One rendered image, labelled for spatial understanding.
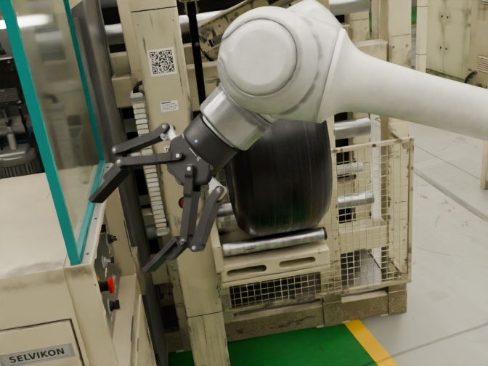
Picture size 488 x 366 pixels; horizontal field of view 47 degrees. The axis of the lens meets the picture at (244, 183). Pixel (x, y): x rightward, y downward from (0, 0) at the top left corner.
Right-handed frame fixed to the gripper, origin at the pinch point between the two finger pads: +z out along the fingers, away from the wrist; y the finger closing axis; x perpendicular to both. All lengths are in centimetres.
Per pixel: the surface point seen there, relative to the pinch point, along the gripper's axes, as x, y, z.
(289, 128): -79, 18, -20
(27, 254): -22.1, 21.3, 31.6
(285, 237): -103, 1, 7
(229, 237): -121, 18, 28
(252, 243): -98, 6, 16
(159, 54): -67, 57, -9
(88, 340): -29.0, 0.9, 35.9
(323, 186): -88, 1, -15
